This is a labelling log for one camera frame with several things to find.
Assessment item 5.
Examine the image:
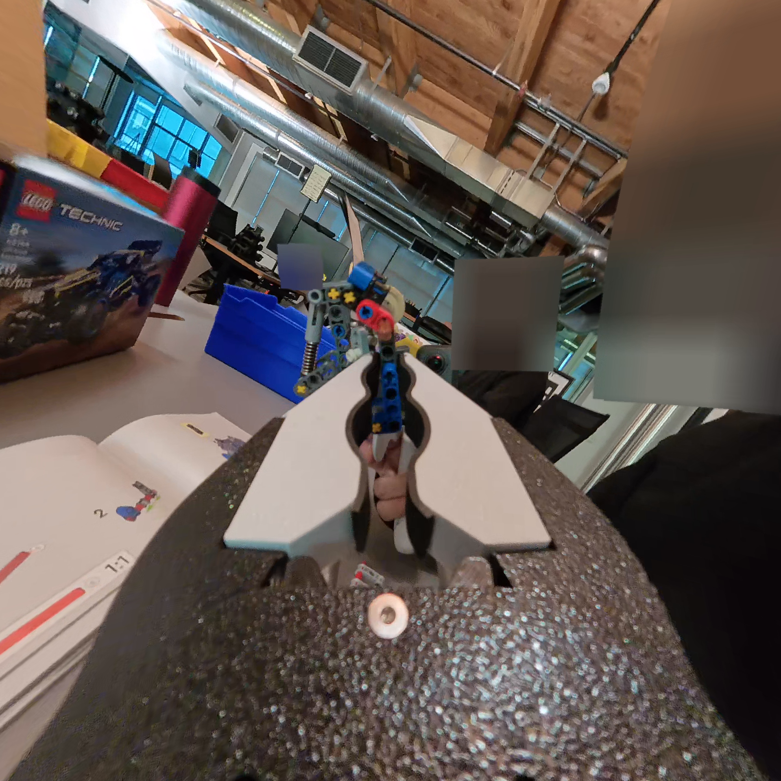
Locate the blue plastic bin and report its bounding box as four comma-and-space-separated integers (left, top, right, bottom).
204, 284, 319, 405

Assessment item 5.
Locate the white hanging paper sign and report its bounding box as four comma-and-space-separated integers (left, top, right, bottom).
300, 165, 334, 203

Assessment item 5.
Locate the wooden display board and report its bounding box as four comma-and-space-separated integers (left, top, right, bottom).
343, 192, 368, 272

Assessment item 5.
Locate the silver air duct with vent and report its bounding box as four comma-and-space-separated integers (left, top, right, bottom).
183, 0, 611, 251

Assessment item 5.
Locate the black computer monitor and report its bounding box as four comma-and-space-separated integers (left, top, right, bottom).
268, 207, 351, 288

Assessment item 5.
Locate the open lego instruction booklet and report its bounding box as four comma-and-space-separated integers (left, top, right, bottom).
0, 412, 252, 733

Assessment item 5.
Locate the brown cardboard box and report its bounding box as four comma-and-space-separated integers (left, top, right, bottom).
0, 0, 50, 161

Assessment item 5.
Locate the person's right hand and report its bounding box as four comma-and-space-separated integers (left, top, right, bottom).
359, 439, 408, 530

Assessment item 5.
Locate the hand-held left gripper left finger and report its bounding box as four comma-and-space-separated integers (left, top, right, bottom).
223, 356, 374, 560

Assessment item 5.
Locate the magenta metal tumbler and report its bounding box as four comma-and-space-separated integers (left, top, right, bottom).
154, 168, 222, 307

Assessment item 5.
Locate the large glass window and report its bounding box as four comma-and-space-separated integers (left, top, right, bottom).
46, 18, 223, 178

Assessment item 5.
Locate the lego set box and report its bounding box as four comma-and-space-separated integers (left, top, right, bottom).
0, 155, 185, 384

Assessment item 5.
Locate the red yellow storage crate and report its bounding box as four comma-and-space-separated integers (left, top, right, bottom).
48, 119, 170, 211

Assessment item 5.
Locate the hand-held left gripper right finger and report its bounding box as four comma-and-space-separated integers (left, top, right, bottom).
398, 353, 554, 560

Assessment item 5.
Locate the lego vehicle assembly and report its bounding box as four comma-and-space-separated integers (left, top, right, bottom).
295, 261, 423, 465

